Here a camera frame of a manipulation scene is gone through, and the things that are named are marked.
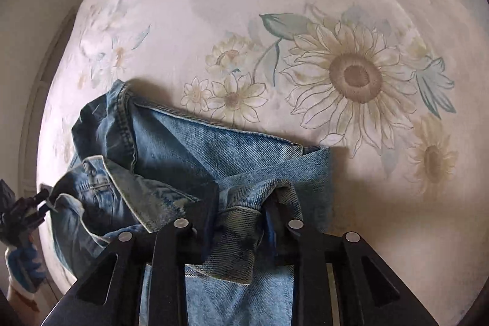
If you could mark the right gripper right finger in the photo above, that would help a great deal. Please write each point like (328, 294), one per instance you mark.
(337, 279)

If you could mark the blue gloved left hand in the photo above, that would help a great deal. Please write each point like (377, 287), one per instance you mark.
(26, 269)

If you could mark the floral white bed cover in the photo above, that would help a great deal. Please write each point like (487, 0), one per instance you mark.
(398, 89)

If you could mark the blue denim jacket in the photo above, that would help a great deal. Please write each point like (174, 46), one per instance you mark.
(140, 165)

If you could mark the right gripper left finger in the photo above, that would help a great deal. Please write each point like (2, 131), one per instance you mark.
(110, 292)

